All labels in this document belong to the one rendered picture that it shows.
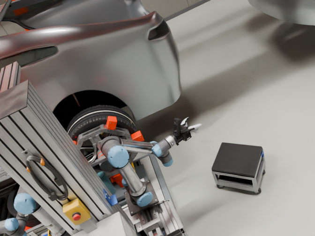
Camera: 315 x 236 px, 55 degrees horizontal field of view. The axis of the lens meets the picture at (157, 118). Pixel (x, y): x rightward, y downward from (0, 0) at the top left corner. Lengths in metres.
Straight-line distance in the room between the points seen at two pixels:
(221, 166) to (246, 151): 0.28
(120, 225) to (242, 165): 1.48
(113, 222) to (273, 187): 1.80
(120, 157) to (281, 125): 2.30
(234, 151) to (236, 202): 0.48
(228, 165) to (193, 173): 0.59
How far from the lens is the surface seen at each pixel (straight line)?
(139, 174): 3.26
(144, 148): 2.00
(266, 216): 2.94
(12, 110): 1.32
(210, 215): 3.02
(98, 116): 2.60
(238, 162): 2.88
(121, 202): 3.22
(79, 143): 2.59
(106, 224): 1.74
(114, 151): 1.72
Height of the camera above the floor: 2.55
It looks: 37 degrees down
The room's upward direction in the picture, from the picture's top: 24 degrees counter-clockwise
